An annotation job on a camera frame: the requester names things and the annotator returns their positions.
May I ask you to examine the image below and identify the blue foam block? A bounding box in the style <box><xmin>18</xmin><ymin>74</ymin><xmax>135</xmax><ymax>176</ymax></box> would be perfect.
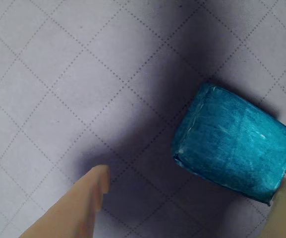
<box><xmin>171</xmin><ymin>82</ymin><xmax>286</xmax><ymax>206</ymax></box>

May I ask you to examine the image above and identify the gridded wrapping paper sheet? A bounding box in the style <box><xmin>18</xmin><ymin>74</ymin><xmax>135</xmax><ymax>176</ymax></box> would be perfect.
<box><xmin>0</xmin><ymin>0</ymin><xmax>286</xmax><ymax>238</ymax></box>

